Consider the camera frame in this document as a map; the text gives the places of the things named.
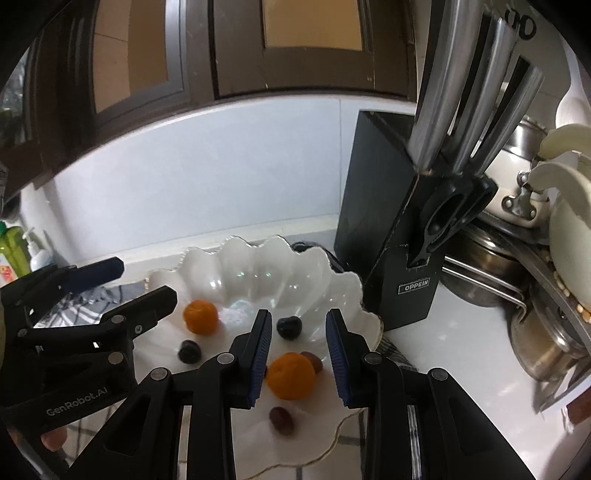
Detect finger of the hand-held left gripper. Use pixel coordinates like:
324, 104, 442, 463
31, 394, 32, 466
59, 257, 126, 293
99, 285, 179, 337

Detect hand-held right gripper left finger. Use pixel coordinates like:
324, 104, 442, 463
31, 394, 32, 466
65, 308, 274, 480

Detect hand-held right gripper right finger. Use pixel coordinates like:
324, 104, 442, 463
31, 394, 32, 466
324, 308, 539, 480

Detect yellow orange citrus fruit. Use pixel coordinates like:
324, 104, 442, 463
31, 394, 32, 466
267, 352, 317, 401

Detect red brown date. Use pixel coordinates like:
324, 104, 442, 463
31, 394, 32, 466
269, 406, 295, 435

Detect white scalloped bowl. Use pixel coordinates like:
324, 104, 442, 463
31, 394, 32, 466
136, 235, 385, 472

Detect person's left hand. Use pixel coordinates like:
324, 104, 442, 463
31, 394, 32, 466
40, 425, 71, 452

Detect grey checked cloth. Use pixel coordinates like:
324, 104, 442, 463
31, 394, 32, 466
41, 240, 419, 480

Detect dark blue round berry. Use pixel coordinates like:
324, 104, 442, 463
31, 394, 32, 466
277, 316, 303, 341

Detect small orange citrus fruit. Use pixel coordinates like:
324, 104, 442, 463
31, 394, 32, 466
183, 299, 219, 335

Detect white blue pump bottle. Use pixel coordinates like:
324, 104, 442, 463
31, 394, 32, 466
23, 228, 54, 273

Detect green dish soap bottle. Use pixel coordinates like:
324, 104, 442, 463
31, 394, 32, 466
0, 222, 31, 282

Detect black knife block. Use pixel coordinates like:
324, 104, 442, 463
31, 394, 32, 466
333, 110, 446, 332

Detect wide steel pot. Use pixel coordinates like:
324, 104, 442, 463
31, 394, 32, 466
438, 222, 529, 308

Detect small steel pot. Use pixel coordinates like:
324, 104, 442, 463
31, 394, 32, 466
508, 295, 591, 384

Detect wooden bead trivet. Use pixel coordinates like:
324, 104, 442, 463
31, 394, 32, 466
551, 270, 591, 324

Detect white enamel pot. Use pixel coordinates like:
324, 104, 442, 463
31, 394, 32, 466
482, 117, 557, 222

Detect cream ceramic pot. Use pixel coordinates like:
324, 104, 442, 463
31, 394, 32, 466
529, 122, 591, 315

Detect hanging black scissors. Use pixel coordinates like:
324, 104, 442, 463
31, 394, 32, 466
505, 7, 537, 41

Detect black handled kitchen scissors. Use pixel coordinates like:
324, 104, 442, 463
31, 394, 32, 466
411, 178, 498, 268

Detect brown window frame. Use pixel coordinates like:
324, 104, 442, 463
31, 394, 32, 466
0, 0, 419, 199

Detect steel knife handles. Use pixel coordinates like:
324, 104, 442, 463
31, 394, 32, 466
410, 0, 483, 174

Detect steel handled knife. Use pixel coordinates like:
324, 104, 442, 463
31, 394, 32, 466
443, 14, 515, 176
475, 55, 546, 178

